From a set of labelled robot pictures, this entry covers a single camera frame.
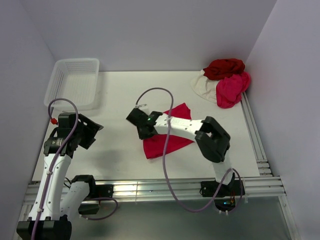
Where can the white t-shirt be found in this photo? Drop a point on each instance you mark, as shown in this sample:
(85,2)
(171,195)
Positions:
(204,87)

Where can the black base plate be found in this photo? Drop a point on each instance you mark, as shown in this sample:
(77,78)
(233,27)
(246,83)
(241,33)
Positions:
(208,188)
(103,191)

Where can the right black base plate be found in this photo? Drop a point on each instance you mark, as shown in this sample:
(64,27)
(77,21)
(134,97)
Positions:
(208,188)

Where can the bright red t-shirt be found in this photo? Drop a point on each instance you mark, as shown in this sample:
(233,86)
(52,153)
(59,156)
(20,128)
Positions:
(153,147)

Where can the pink t-shirt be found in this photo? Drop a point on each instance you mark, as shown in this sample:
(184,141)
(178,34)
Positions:
(229,90)

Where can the white plastic mesh basket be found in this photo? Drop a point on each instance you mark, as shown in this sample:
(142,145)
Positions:
(75,79)

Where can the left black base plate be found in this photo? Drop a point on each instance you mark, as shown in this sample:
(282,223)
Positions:
(103,191)

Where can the dark red t-shirt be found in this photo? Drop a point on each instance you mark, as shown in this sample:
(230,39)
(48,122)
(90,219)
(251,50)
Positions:
(223,68)

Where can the aluminium mounting rail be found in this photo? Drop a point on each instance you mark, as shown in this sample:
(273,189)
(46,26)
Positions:
(186,189)

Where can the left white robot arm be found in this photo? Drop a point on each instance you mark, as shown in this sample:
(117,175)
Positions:
(51,216)

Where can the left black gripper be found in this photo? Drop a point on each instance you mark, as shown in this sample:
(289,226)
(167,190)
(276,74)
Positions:
(91,132)

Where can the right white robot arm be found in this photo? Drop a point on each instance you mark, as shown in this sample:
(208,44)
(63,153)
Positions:
(211,138)

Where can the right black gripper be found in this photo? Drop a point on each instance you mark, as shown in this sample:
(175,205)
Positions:
(144,136)

